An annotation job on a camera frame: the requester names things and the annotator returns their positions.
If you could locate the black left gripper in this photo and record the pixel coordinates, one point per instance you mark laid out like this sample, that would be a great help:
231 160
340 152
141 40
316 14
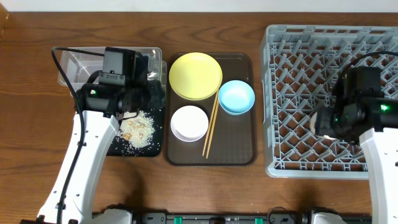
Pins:
154 94

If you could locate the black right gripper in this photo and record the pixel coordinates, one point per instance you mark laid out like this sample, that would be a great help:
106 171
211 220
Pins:
321 123

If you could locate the white cup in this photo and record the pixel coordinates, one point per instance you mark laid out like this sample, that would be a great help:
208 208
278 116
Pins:
312 127

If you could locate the rice and nut leftovers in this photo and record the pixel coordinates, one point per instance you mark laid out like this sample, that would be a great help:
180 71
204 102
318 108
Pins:
136 130

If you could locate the white bowl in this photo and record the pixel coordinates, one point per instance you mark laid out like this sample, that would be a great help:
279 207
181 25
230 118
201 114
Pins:
189 123

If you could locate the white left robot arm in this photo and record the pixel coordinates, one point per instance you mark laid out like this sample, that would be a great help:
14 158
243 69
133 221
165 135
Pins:
121 86

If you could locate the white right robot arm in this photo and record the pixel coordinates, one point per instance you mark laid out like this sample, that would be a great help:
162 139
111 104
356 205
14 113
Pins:
362 115

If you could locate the black waste tray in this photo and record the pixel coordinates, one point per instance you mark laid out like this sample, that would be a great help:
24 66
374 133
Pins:
155 146

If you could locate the grey dishwasher rack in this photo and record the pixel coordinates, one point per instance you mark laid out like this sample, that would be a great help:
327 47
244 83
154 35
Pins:
299 66

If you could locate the clear plastic waste bin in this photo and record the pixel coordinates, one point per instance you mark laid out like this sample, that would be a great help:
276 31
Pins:
78 67

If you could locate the yellow plate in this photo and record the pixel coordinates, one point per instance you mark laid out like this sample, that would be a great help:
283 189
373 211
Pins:
195 76

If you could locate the right wooden chopstick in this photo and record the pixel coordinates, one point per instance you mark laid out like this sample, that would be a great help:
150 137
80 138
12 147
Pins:
212 127

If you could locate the wooden chopstick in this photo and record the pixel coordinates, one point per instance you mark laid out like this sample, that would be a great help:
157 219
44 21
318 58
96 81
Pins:
210 122
212 127

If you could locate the left wooden chopstick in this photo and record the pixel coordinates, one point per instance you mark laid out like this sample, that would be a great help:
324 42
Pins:
210 122

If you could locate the light blue bowl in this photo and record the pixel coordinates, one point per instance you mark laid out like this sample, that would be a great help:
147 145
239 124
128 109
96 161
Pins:
236 97

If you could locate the dark brown serving tray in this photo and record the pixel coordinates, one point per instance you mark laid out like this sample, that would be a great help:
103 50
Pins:
234 141

